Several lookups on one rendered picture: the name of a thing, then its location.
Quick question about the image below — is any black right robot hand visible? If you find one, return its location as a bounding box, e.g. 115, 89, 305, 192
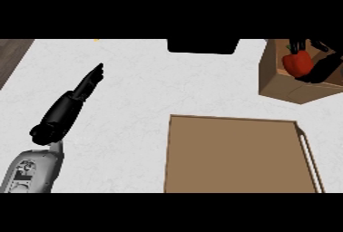
286, 39, 343, 84

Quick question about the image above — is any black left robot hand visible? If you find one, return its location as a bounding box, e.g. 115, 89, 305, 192
28, 63, 106, 147

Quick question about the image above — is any red bell pepper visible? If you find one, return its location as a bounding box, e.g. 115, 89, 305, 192
280, 44, 314, 79

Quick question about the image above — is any brown cardboard box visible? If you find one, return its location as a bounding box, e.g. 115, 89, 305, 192
257, 39, 343, 105

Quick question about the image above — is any brown flat tray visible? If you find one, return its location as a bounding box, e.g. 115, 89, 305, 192
162, 113, 326, 194

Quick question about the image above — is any black appliance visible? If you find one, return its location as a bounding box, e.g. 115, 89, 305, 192
165, 39, 240, 55

